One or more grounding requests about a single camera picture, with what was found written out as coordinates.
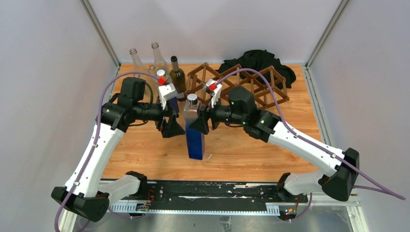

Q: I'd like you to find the brown wooden wine rack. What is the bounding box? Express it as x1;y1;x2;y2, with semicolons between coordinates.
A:
185;62;290;109

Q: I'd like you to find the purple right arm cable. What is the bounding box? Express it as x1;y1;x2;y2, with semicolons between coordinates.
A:
208;68;406;201

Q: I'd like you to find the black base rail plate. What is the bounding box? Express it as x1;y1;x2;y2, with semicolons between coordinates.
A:
117;180;309;213

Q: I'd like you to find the slim clear bottle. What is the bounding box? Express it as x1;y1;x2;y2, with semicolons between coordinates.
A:
148;65;158;99

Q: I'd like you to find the black cloth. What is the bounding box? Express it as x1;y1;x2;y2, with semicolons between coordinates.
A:
217;49;296;88

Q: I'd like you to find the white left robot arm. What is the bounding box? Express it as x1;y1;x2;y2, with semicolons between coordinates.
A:
51;77;185;222

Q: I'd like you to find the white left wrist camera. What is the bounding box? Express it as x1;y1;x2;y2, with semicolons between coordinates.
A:
158;83;177;110

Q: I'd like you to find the dark green wine bottle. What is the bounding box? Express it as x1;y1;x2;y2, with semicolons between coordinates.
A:
170;56;187;102

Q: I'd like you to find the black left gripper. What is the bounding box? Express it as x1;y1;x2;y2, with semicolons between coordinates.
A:
133;95;186;137

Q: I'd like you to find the blue label clear bottle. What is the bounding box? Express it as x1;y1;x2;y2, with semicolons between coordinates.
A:
156;69;179;114

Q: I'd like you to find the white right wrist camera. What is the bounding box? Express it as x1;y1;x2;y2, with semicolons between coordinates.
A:
203;79;222;108

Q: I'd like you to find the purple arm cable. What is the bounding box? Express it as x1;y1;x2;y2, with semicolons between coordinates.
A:
208;68;406;201
54;71;166;232

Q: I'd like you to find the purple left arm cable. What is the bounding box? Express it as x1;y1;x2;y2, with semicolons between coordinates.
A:
54;71;166;232

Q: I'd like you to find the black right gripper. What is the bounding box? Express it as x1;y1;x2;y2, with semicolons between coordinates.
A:
189;95;247;135

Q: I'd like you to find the clear glass bottle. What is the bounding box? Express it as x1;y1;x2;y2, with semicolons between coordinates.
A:
151;42;170;75

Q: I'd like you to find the clear bottle black label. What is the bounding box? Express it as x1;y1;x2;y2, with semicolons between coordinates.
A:
129;48;150;81

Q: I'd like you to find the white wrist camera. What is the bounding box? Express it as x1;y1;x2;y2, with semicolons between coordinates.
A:
203;79;222;108
158;83;177;110

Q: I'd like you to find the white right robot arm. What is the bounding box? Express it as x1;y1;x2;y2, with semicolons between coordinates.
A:
189;105;359;202

